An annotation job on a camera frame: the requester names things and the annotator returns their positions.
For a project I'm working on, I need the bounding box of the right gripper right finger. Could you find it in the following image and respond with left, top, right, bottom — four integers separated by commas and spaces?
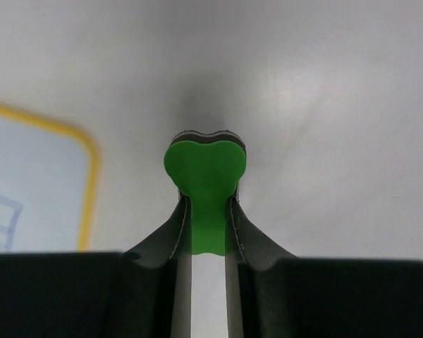
225, 197, 423, 337

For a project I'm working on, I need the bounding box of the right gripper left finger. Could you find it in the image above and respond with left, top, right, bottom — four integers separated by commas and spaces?
0, 196, 192, 337

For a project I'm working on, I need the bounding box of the yellow-framed small whiteboard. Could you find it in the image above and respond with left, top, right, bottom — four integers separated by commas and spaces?
0, 104, 100, 254

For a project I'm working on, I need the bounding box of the green whiteboard eraser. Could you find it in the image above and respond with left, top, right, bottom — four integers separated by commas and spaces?
164, 130, 247, 256

